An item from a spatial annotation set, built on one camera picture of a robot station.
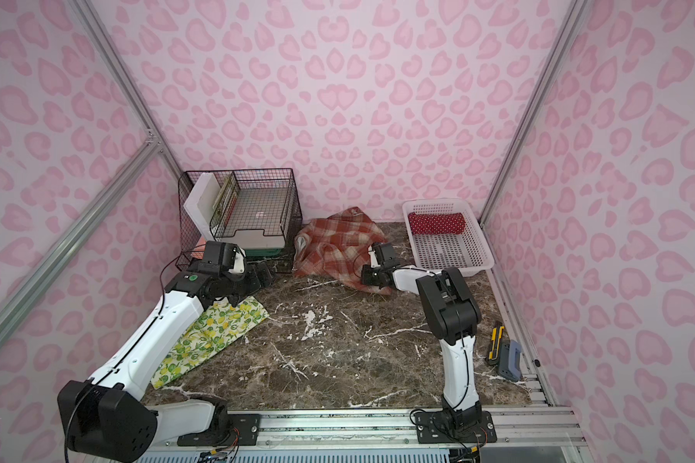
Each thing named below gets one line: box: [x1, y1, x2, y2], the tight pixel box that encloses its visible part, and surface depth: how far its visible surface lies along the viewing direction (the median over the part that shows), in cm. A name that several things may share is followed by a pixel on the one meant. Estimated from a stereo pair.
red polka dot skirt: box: [407, 212, 467, 236], surface depth 112 cm
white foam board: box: [183, 172, 221, 242], surface depth 95 cm
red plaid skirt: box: [293, 206, 392, 296], surface depth 108 cm
